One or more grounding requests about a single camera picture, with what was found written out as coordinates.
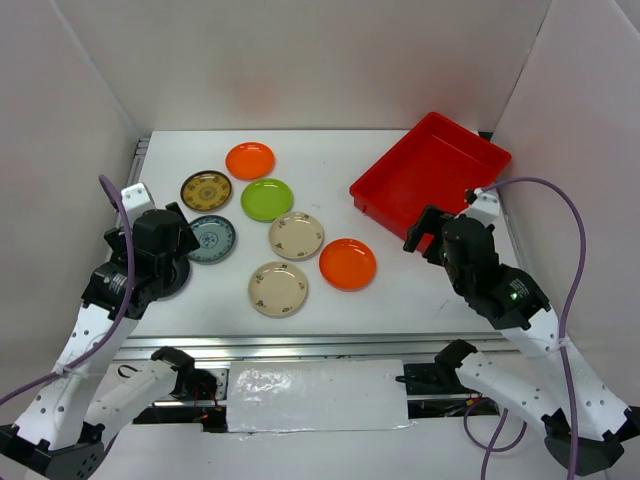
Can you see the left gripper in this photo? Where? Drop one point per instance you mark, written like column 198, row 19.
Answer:
column 118, row 239

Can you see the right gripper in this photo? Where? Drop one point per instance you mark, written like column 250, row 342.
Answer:
column 427, row 222

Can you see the black plate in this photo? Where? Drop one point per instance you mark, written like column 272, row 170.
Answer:
column 177, row 279

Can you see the blue patterned plate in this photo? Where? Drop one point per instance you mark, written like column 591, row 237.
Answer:
column 216, row 236

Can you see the yellow patterned dark plate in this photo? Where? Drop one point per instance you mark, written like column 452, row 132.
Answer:
column 206, row 191

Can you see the orange plate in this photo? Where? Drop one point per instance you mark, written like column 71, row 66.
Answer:
column 347, row 264
column 250, row 160

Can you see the green plate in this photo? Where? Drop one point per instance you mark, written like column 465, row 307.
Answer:
column 266, row 199

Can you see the cream floral plate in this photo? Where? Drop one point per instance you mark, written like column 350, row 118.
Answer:
column 277, row 289
column 296, row 235

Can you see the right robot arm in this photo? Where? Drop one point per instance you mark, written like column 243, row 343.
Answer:
column 583, row 423

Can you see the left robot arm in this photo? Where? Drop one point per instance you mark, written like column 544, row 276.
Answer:
column 66, row 431

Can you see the red plastic bin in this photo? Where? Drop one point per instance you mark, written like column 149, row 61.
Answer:
column 435, row 163

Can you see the white foil-covered panel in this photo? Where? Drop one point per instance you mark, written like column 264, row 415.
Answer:
column 326, row 396

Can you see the aluminium rail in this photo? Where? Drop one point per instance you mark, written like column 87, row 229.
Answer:
column 308, row 347

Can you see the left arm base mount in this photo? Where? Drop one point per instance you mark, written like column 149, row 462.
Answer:
column 203, row 388

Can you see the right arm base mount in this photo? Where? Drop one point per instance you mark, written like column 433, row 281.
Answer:
column 429, row 379

